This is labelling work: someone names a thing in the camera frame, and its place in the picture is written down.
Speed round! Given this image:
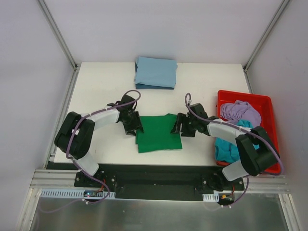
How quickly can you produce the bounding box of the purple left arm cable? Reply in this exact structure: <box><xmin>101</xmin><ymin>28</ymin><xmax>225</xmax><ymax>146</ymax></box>
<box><xmin>66</xmin><ymin>90</ymin><xmax>142</xmax><ymax>174</ymax></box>

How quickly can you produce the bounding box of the left aluminium frame post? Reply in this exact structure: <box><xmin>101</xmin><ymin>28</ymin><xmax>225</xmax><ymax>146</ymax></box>
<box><xmin>36</xmin><ymin>0</ymin><xmax>79</xmax><ymax>71</ymax></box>

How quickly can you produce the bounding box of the aluminium frame post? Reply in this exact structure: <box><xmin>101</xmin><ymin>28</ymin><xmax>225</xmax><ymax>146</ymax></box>
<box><xmin>36</xmin><ymin>0</ymin><xmax>79</xmax><ymax>71</ymax></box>
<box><xmin>243</xmin><ymin>0</ymin><xmax>291</xmax><ymax>73</ymax></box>

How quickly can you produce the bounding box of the teal crumpled t-shirt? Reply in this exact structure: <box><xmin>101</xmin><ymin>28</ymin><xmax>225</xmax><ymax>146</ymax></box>
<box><xmin>215</xmin><ymin>119</ymin><xmax>262</xmax><ymax>163</ymax></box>

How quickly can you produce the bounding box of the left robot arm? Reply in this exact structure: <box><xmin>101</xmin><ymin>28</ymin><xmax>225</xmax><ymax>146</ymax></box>
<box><xmin>54</xmin><ymin>90</ymin><xmax>144</xmax><ymax>187</ymax></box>

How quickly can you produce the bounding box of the light blue folded t-shirt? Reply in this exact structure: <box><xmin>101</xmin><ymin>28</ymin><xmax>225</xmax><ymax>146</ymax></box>
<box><xmin>134</xmin><ymin>56</ymin><xmax>178</xmax><ymax>89</ymax></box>

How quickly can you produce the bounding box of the green t-shirt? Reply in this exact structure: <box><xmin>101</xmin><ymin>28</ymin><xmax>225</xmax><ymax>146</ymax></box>
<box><xmin>135</xmin><ymin>114</ymin><xmax>182</xmax><ymax>154</ymax></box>

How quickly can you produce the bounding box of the right aluminium frame post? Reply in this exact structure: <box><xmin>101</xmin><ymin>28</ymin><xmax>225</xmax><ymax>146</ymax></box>
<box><xmin>243</xmin><ymin>0</ymin><xmax>291</xmax><ymax>73</ymax></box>

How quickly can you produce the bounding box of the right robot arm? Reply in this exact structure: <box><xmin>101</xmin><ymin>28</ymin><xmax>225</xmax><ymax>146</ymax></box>
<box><xmin>171</xmin><ymin>103</ymin><xmax>282</xmax><ymax>190</ymax></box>

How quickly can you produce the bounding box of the lavender crumpled t-shirt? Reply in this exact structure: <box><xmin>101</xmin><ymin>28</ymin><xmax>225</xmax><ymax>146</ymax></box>
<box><xmin>219</xmin><ymin>100</ymin><xmax>262</xmax><ymax>128</ymax></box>

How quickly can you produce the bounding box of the red plastic bin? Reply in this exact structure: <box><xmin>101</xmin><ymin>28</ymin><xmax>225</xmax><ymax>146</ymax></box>
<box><xmin>215</xmin><ymin>90</ymin><xmax>282</xmax><ymax>175</ymax></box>

